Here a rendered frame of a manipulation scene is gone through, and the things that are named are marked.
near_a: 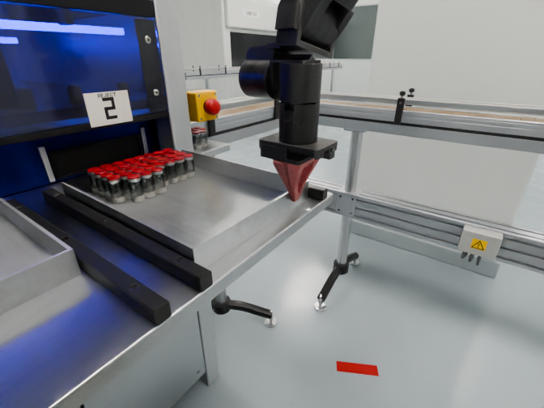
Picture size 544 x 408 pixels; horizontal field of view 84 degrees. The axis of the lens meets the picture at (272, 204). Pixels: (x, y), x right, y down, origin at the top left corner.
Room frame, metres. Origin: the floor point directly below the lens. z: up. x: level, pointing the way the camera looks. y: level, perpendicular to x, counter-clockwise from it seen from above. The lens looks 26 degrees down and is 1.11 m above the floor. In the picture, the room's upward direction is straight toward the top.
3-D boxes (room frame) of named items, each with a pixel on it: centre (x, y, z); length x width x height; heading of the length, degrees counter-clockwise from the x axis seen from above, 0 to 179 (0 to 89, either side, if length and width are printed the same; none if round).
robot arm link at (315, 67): (0.45, -0.03, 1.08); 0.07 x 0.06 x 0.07; 46
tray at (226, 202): (0.49, 0.15, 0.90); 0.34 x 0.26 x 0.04; 54
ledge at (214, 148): (0.86, 0.22, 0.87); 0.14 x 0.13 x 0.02; 54
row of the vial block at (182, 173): (0.54, 0.22, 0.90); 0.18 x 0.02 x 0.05; 144
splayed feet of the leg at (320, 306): (1.30, -0.36, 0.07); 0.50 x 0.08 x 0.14; 144
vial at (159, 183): (0.52, 0.21, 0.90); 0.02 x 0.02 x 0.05
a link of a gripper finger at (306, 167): (0.45, -0.03, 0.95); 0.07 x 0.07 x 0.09; 54
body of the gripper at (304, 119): (0.45, -0.04, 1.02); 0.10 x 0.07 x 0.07; 54
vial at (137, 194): (0.48, 0.23, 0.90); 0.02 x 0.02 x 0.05
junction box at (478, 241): (0.94, -0.76, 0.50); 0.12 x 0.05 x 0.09; 54
